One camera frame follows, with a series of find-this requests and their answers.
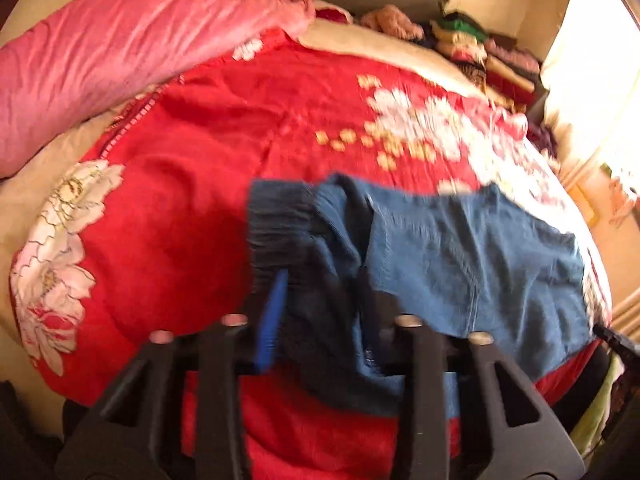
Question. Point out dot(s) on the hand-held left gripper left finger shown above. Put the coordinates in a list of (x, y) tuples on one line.
[(270, 325)]

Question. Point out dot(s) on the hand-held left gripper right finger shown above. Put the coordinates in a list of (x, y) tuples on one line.
[(415, 360)]

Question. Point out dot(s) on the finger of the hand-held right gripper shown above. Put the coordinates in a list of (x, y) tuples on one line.
[(620, 341)]

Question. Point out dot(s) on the blue denim pants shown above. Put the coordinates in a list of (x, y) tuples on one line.
[(450, 260)]

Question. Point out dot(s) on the green cloth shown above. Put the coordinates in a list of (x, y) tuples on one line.
[(597, 410)]

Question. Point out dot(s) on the red floral blanket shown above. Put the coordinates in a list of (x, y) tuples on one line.
[(200, 185)]

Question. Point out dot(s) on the cream curtain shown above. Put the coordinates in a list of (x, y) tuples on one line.
[(590, 85)]

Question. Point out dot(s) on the pink quilt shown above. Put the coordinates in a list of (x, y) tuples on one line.
[(100, 60)]

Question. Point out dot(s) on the pile of folded clothes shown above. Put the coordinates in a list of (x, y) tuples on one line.
[(465, 45)]

